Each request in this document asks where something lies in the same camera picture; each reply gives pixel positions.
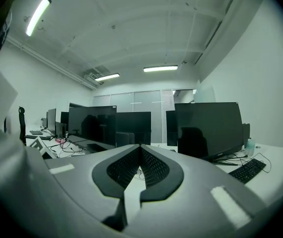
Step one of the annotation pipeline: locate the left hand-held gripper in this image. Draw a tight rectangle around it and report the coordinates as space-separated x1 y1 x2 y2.
28 136 58 160

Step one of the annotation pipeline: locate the ceiling air vent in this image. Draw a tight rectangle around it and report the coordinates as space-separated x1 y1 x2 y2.
83 66 110 85

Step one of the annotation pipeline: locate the grey office chair back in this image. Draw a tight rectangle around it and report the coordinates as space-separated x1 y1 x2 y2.
115 131 136 148

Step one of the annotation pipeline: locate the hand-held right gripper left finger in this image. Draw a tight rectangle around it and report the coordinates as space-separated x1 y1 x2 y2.
44 144 142 233

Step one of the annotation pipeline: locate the large black computer monitor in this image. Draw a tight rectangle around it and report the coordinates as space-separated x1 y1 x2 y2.
174 102 249 166

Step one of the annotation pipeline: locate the black office chair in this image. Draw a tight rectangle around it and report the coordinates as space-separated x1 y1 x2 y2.
18 106 27 145

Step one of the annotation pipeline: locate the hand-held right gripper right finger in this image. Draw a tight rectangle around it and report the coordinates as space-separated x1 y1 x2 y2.
139 144 267 230

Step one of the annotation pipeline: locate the long ceiling light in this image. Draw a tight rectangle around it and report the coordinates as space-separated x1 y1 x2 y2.
94 73 121 82
143 64 179 73
25 0 52 37

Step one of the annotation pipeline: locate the small black computer monitor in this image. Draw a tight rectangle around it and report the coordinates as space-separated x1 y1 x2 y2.
55 121 67 139

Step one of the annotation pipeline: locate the clear plastic bottle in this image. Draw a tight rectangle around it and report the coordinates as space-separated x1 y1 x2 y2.
246 137 256 156

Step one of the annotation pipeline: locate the black keyboard cable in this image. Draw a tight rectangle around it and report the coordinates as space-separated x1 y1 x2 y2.
239 152 272 168

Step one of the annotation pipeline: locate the black monitor with thin bezel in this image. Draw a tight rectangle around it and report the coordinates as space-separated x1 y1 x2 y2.
68 105 118 149

